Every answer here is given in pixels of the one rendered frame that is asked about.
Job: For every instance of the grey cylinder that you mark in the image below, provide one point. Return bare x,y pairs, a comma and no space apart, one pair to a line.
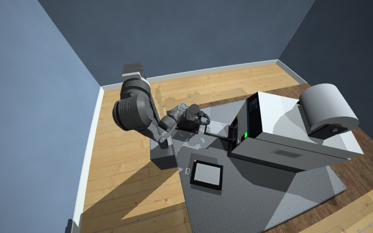
323,104

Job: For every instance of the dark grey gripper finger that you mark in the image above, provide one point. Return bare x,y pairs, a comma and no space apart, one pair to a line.
202,114
201,123

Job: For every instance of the black rectangular frame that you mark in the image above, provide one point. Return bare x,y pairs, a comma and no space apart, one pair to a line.
208,185
185,125

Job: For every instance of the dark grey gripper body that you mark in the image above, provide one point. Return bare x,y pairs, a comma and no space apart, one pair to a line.
192,113

